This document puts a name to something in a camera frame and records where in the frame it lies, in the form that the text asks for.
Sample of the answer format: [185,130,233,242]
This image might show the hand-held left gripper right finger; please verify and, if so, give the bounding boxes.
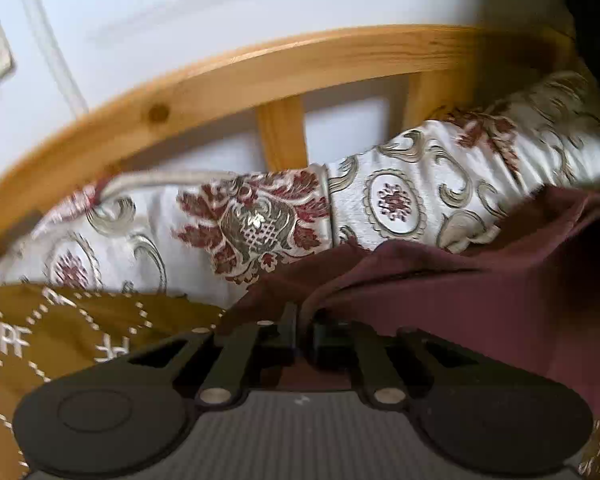
[311,320,479,407]

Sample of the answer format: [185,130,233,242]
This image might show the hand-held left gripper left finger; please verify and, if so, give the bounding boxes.
[129,302,300,408]

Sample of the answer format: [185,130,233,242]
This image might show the maroon long-sleeve shirt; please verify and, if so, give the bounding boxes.
[220,185,600,416]

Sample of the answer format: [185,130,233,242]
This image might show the white floral patterned pillow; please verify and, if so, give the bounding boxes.
[0,70,600,306]

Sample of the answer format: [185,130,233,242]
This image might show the brown patterned blanket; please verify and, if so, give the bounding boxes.
[0,282,600,480]

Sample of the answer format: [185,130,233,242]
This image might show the wooden bed frame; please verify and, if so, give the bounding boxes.
[0,25,581,271]

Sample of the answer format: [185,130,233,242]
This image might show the white wall pipe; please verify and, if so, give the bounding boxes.
[10,0,90,116]

